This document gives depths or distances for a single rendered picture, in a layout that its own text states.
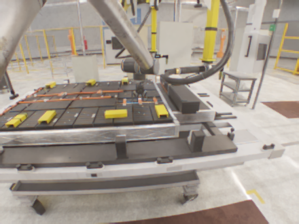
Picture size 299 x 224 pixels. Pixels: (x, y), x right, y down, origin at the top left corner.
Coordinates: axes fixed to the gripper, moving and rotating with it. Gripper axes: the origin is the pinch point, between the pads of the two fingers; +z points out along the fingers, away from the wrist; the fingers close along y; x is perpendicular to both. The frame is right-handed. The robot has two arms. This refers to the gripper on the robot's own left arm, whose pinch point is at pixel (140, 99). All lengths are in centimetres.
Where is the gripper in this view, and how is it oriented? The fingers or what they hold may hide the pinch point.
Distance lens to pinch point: 140.8
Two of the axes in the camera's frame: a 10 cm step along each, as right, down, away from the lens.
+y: -9.9, 0.5, -1.1
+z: 0.0, 8.9, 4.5
